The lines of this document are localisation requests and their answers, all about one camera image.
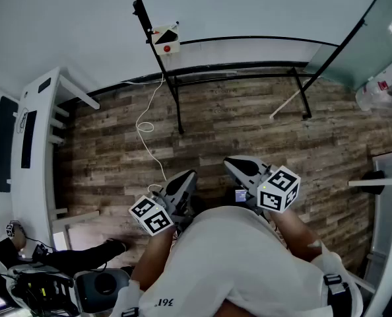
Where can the black monitor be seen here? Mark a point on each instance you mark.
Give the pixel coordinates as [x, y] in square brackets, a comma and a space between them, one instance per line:
[3, 144]

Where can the person's left black shoe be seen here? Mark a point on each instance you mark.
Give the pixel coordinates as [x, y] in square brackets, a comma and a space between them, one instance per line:
[201, 206]

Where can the frosted glass panel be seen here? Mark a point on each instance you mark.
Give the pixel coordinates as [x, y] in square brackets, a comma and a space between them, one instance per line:
[374, 45]

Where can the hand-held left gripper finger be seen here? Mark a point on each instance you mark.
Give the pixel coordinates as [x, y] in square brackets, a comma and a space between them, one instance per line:
[190, 185]
[177, 178]

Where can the white marker pen black cap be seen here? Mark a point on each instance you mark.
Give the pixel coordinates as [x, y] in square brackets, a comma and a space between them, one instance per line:
[176, 23]

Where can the grey stool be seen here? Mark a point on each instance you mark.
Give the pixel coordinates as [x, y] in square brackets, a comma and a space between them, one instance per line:
[87, 286]

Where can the person's right forearm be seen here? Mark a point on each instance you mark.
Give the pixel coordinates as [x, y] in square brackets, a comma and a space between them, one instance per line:
[295, 236]

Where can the small black screen device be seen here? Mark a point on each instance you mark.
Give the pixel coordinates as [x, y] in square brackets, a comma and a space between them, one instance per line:
[240, 196]

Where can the clear plastic bottle red label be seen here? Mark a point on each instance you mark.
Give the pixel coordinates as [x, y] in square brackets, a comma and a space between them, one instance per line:
[377, 91]

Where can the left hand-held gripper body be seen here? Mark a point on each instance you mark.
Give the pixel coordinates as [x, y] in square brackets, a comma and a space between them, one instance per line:
[154, 221]

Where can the white stick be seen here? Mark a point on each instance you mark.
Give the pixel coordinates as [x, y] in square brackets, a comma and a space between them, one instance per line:
[288, 99]

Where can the black rounded object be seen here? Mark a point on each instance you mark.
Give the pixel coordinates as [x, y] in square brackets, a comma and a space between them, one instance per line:
[374, 175]

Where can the white tray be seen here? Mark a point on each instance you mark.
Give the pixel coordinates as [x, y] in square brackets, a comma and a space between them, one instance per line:
[174, 47]

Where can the white table frame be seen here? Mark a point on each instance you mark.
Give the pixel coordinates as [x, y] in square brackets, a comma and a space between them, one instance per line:
[385, 226]

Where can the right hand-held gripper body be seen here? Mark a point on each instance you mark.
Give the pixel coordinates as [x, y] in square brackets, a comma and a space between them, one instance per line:
[278, 193]

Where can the person's left forearm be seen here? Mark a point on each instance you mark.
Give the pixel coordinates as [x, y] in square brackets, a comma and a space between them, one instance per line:
[151, 259]

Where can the small black flat pad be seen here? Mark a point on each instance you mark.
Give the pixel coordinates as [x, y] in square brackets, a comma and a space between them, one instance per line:
[44, 85]

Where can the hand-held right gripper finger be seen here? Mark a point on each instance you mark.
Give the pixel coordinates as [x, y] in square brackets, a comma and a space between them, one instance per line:
[242, 176]
[255, 164]

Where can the person's white t-shirt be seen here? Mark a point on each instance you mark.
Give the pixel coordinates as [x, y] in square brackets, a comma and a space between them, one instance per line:
[229, 259]

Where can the black keyboard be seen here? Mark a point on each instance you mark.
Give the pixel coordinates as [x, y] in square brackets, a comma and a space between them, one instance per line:
[28, 139]

